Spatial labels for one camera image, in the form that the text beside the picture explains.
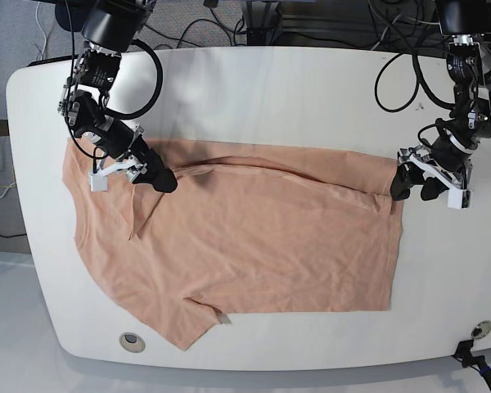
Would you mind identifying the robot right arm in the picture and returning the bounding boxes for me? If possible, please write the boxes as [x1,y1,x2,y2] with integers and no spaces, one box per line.
[58,1,178,193]

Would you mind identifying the robot right gripper body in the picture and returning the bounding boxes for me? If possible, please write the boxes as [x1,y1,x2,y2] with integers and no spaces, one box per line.
[90,118,146,183]

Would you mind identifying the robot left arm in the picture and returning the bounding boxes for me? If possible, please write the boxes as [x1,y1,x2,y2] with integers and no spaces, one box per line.
[390,1,491,209]

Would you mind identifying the peach pink T-shirt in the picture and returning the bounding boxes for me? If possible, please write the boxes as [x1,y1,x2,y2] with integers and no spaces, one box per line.
[63,140,402,350]

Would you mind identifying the black metal frame post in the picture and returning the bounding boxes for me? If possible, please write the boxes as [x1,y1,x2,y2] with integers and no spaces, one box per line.
[241,1,282,46]

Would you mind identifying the silver cable grommet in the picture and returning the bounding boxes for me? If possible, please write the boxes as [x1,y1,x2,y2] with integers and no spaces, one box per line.
[119,332,146,354]
[471,320,491,340]

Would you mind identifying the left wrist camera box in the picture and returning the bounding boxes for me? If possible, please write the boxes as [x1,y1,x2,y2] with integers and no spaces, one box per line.
[448,188,471,210]

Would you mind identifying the silver left cable grommet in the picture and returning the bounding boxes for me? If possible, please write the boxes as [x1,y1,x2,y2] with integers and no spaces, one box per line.
[119,332,146,354]

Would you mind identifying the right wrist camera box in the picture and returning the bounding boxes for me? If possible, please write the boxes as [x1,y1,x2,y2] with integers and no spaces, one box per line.
[88,172,108,192]

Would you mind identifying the silver right cable grommet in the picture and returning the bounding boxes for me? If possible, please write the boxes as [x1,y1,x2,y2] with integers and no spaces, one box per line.
[471,320,491,340]

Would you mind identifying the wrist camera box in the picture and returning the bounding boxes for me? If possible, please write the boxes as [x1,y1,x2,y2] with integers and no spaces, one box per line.
[448,188,471,210]
[88,172,108,192]

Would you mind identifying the robot left gripper body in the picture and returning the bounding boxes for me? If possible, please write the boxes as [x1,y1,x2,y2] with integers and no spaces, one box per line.
[397,138,471,190]

